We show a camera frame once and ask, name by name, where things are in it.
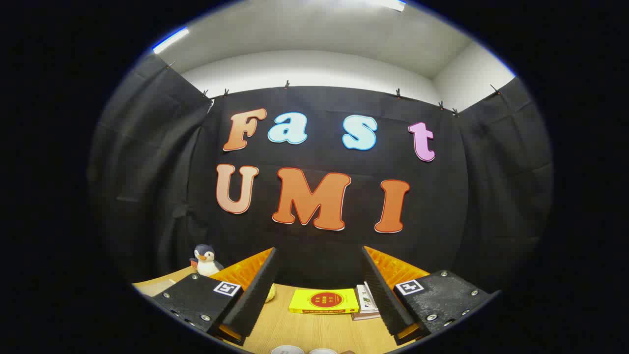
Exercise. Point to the penguin plush toy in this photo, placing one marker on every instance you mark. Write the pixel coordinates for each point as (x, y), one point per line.
(207, 264)

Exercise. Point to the white book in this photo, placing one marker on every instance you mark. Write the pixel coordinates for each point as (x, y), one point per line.
(363, 316)
(363, 302)

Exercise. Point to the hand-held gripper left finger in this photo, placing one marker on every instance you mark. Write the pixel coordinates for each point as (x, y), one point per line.
(255, 290)

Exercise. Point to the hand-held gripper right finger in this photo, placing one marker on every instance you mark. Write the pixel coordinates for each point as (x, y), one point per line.
(385, 295)

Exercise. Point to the white canvas shoe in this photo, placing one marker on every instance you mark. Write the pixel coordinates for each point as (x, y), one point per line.
(323, 351)
(287, 350)

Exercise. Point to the round yellow plush toy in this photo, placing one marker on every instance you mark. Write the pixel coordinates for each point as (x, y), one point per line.
(270, 294)

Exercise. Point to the ceiling light strip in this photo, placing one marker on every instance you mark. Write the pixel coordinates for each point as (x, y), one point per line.
(170, 40)
(388, 4)

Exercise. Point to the row of black cloth clips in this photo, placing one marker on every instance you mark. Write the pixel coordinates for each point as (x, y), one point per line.
(287, 85)

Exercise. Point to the yellow book red circle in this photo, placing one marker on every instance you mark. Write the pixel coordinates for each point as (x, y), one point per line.
(324, 301)

